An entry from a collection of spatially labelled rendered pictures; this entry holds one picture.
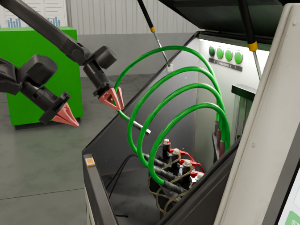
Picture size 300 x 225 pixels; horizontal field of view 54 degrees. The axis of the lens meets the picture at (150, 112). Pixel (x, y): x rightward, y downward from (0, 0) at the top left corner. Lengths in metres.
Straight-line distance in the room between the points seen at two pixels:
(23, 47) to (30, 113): 0.87
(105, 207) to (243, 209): 0.46
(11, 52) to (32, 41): 0.29
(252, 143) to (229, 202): 0.16
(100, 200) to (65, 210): 1.61
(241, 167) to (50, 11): 6.79
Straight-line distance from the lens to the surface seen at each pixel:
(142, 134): 0.79
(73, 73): 4.19
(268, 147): 0.64
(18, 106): 4.26
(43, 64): 0.85
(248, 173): 0.68
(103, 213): 0.96
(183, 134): 1.42
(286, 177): 0.60
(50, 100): 0.89
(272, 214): 0.63
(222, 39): 1.14
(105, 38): 7.35
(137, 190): 1.26
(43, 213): 2.64
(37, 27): 1.18
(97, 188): 1.08
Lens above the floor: 1.53
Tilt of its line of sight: 19 degrees down
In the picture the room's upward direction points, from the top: straight up
